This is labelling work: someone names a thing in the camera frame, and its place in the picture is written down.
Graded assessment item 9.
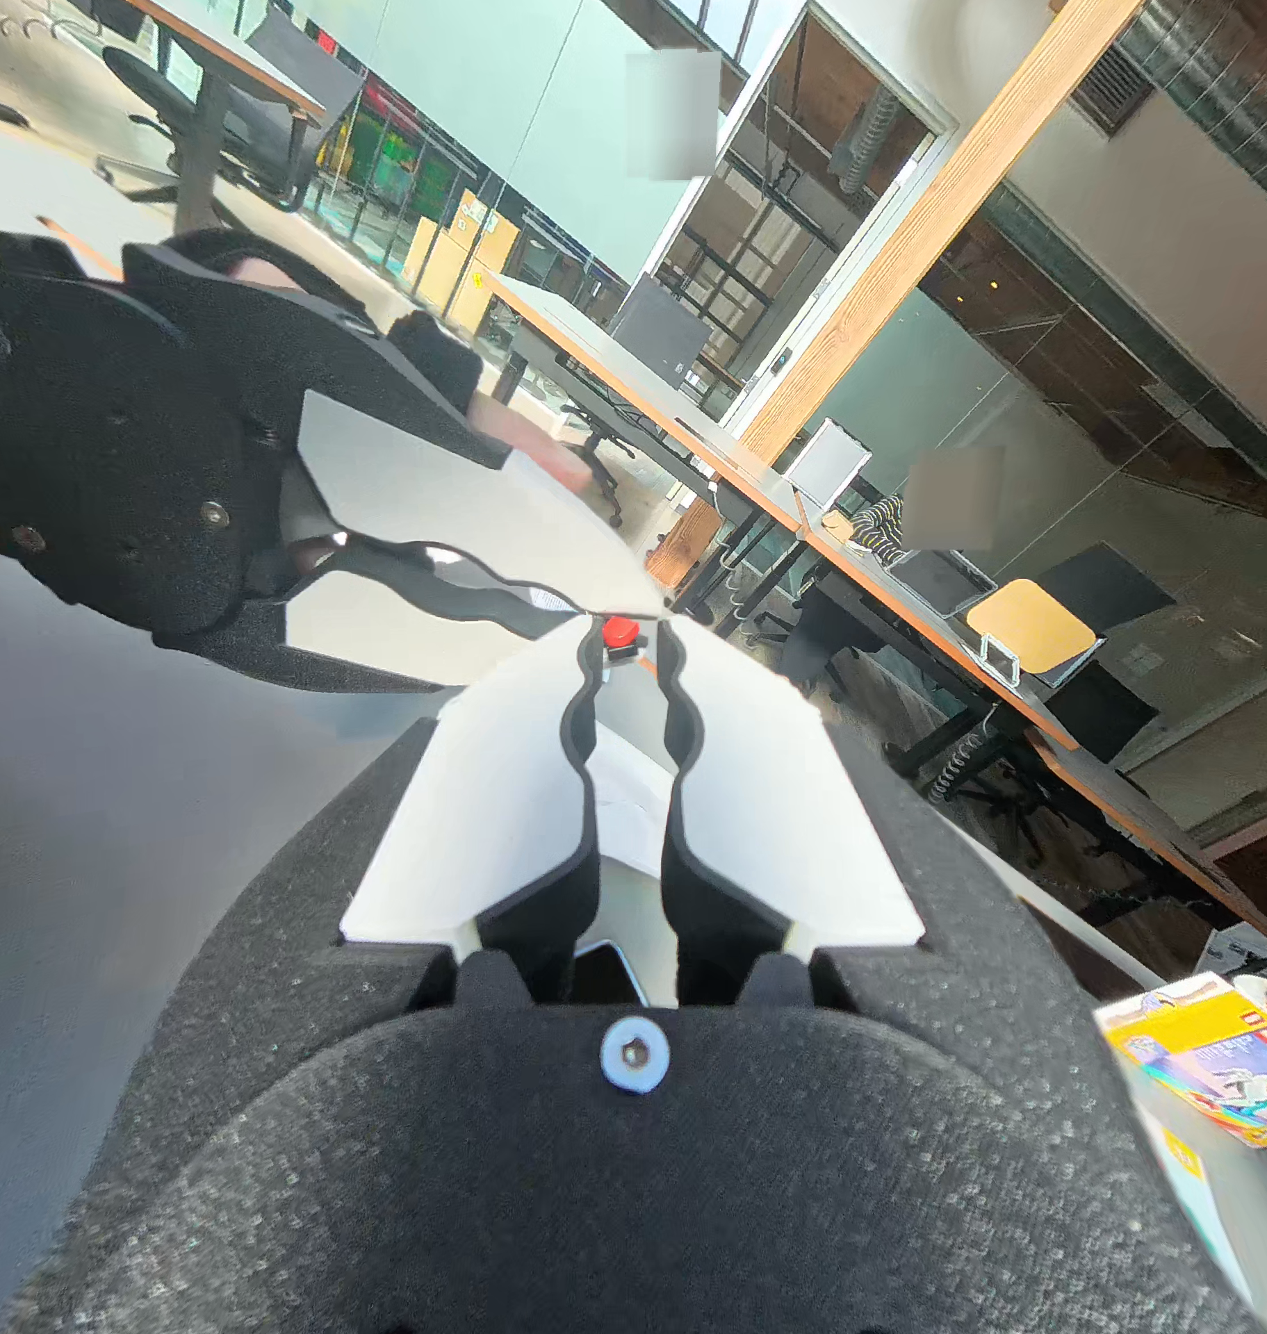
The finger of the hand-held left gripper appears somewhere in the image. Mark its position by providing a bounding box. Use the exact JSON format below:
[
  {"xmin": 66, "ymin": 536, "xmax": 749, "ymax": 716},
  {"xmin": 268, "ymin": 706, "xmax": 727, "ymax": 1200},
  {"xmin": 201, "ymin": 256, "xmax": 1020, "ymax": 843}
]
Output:
[
  {"xmin": 295, "ymin": 392, "xmax": 669, "ymax": 618},
  {"xmin": 283, "ymin": 542, "xmax": 593, "ymax": 691}
]

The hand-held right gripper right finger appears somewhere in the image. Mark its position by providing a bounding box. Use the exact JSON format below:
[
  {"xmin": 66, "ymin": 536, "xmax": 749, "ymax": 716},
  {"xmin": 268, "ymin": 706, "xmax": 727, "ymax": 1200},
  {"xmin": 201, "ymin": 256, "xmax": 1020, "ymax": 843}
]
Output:
[{"xmin": 657, "ymin": 616, "xmax": 925, "ymax": 1003}]

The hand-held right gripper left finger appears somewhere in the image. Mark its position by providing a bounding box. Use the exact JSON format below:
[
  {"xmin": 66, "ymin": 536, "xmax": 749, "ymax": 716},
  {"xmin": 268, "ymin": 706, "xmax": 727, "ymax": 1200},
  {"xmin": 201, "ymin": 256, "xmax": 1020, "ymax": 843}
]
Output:
[{"xmin": 341, "ymin": 616, "xmax": 603, "ymax": 1003}]

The small yellow white lego box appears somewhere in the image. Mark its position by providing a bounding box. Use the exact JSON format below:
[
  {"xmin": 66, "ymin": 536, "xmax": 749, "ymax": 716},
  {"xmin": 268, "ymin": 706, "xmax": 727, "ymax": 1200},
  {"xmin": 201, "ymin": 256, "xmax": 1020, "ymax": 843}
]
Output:
[{"xmin": 1097, "ymin": 974, "xmax": 1267, "ymax": 1149}]

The person's left hand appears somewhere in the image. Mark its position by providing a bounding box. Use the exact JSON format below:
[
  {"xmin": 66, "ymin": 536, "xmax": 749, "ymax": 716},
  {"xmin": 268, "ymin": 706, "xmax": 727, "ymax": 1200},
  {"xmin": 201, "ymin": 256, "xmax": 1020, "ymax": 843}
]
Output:
[{"xmin": 469, "ymin": 399, "xmax": 600, "ymax": 493}]

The flat empty white paper bag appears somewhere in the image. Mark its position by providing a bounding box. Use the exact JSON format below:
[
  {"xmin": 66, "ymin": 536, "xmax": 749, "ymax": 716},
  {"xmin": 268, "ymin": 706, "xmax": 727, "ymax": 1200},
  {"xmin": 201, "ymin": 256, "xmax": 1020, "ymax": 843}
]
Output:
[{"xmin": 590, "ymin": 724, "xmax": 679, "ymax": 881}]

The black office chair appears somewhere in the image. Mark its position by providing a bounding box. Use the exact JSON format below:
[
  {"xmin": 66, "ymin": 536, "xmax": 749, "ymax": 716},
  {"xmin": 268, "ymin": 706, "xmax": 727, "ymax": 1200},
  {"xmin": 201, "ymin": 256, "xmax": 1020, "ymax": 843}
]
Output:
[
  {"xmin": 101, "ymin": 9, "xmax": 368, "ymax": 213},
  {"xmin": 560, "ymin": 400, "xmax": 637, "ymax": 527}
]

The white smartphone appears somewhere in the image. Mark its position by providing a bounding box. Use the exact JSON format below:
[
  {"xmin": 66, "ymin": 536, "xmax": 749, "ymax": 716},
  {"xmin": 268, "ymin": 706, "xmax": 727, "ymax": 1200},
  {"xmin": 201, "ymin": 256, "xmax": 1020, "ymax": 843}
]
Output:
[{"xmin": 573, "ymin": 938, "xmax": 654, "ymax": 1006}]

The wooden-edged desk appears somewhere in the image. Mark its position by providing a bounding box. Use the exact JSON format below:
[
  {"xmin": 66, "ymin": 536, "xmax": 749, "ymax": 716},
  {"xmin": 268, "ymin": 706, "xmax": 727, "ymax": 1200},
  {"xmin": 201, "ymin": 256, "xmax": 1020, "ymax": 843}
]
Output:
[
  {"xmin": 122, "ymin": 0, "xmax": 326, "ymax": 232},
  {"xmin": 482, "ymin": 271, "xmax": 807, "ymax": 543},
  {"xmin": 795, "ymin": 490, "xmax": 1267, "ymax": 944}
]

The cardboard box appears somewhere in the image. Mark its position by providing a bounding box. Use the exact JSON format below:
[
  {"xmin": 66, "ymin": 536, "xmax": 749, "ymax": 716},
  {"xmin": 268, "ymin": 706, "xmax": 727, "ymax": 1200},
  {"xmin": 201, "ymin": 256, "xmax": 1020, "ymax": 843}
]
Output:
[
  {"xmin": 450, "ymin": 188, "xmax": 523, "ymax": 333},
  {"xmin": 402, "ymin": 217, "xmax": 471, "ymax": 314}
]

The grey desk monitor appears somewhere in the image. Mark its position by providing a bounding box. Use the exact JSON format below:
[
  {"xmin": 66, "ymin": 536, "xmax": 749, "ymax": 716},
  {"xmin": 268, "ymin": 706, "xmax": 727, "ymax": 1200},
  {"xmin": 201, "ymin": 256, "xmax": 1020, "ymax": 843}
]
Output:
[
  {"xmin": 611, "ymin": 272, "xmax": 713, "ymax": 378},
  {"xmin": 785, "ymin": 417, "xmax": 874, "ymax": 509}
]

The wooden support column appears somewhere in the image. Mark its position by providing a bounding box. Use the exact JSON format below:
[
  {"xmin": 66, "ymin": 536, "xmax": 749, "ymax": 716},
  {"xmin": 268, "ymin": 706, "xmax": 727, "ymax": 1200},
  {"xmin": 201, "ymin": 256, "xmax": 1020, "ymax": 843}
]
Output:
[{"xmin": 649, "ymin": 0, "xmax": 1145, "ymax": 587}]

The spiral metal duct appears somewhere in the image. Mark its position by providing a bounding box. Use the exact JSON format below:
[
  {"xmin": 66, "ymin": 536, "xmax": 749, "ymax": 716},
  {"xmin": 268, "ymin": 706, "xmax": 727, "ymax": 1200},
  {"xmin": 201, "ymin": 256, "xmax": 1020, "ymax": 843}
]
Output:
[{"xmin": 1112, "ymin": 0, "xmax": 1267, "ymax": 204}]

